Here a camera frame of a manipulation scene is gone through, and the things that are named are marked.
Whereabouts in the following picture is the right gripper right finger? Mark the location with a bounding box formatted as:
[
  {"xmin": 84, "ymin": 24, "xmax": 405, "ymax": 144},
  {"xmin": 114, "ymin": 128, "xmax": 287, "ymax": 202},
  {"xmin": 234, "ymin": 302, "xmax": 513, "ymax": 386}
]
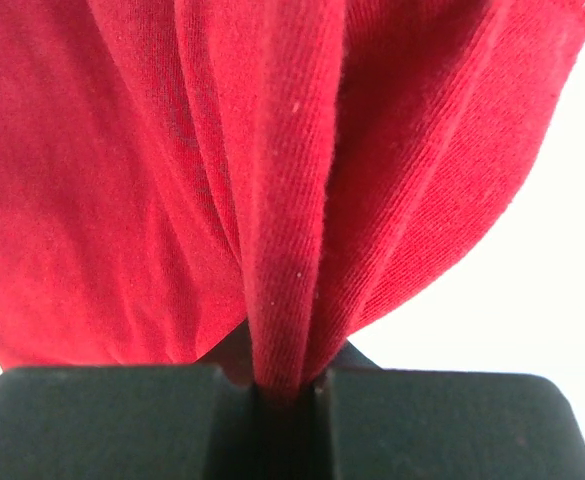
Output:
[{"xmin": 312, "ymin": 343, "xmax": 585, "ymax": 480}]

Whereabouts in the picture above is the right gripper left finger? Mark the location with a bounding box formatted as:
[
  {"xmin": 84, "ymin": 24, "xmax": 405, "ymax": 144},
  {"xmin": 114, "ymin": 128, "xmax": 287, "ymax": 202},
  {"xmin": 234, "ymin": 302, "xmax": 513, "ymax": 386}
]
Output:
[{"xmin": 0, "ymin": 327, "xmax": 260, "ymax": 479}]

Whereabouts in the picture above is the red t-shirt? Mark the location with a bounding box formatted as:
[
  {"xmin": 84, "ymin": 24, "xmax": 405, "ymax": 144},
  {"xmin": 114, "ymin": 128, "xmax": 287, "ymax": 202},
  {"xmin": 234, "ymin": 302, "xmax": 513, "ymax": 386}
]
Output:
[{"xmin": 0, "ymin": 1, "xmax": 585, "ymax": 397}]

